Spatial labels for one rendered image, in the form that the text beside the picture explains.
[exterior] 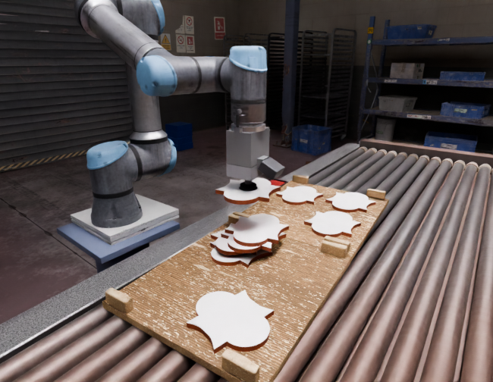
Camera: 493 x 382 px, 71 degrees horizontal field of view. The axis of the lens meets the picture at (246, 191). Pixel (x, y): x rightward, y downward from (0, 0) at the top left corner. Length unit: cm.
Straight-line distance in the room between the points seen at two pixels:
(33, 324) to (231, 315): 36
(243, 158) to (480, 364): 54
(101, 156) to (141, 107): 19
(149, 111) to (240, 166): 43
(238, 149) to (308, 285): 32
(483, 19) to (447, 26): 42
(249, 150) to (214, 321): 34
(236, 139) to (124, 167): 43
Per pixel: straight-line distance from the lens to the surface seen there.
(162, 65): 71
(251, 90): 72
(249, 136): 72
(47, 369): 67
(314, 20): 682
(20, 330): 77
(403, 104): 549
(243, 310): 64
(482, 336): 76
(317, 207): 108
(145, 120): 109
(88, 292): 80
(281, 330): 63
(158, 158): 110
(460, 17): 602
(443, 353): 69
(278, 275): 75
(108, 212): 108
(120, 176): 106
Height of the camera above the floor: 136
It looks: 21 degrees down
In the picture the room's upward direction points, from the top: straight up
